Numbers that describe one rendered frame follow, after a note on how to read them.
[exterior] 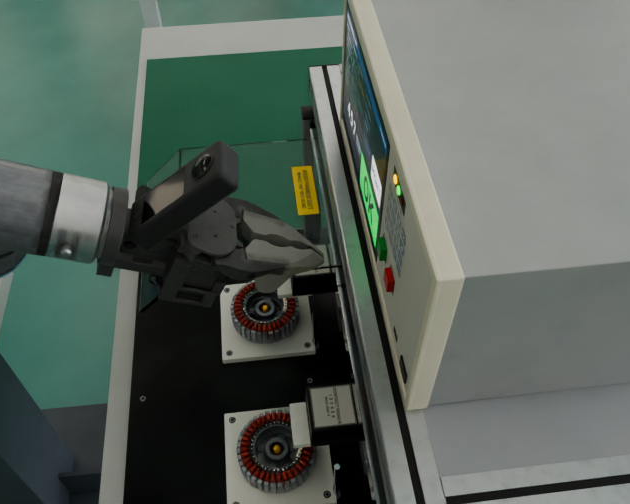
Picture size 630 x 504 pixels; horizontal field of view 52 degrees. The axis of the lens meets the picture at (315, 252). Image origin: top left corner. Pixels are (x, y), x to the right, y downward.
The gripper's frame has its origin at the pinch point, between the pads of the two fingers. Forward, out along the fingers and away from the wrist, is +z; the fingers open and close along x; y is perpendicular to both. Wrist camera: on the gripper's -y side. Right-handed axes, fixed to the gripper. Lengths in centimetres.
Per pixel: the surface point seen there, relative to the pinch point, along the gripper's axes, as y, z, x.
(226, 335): 42.0, 5.8, -17.6
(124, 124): 132, -1, -174
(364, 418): 11.5, 9.7, 11.5
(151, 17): 72, -5, -157
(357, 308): 4.8, 7.0, 2.3
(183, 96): 48, 0, -87
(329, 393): 23.5, 12.8, 1.9
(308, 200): 10.5, 6.5, -19.1
